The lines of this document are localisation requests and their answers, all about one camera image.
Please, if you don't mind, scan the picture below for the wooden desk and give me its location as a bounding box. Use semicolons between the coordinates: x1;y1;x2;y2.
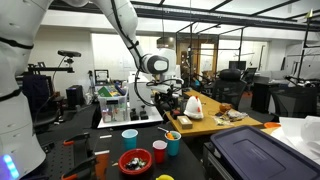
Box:
165;90;263;137

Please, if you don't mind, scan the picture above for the white chicken plush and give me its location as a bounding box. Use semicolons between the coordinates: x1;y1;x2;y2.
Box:
184;96;204;119

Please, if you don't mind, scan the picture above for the black camera on stand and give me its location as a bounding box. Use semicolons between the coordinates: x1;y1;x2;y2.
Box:
57;50;81;64

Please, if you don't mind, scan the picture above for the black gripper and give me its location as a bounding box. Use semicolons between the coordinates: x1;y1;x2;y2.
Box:
155;93;179;113

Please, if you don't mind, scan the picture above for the orange object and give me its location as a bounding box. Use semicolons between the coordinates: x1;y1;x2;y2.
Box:
166;132;175;140

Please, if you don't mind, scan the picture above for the blue cup with objects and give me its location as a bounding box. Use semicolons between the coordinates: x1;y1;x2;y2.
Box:
165;131;181;156

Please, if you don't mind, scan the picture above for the empty light blue cup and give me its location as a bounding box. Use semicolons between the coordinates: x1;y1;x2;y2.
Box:
122;129;138;150

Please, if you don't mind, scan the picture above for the red bowl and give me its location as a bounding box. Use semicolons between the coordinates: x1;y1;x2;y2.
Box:
118;148;152;175

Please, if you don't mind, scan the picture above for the dark blue bin lid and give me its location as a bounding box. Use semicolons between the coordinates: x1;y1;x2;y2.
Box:
210;126;320;180

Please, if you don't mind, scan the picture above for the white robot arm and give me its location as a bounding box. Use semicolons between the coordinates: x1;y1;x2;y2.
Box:
0;0;176;180

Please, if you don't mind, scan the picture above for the small cardboard box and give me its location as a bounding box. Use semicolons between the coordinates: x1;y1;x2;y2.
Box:
177;116;193;129

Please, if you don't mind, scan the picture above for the black office chair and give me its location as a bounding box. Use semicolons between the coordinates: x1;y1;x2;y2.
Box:
212;69;247;110

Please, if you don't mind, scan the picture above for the red plastic cup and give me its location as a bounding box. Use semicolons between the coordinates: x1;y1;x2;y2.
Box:
153;140;167;163

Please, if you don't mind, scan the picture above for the white box appliance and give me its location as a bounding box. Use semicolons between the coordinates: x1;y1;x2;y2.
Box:
128;75;151;114

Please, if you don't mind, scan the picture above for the clear plastic storage bin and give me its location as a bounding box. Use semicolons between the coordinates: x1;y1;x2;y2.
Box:
98;96;127;123

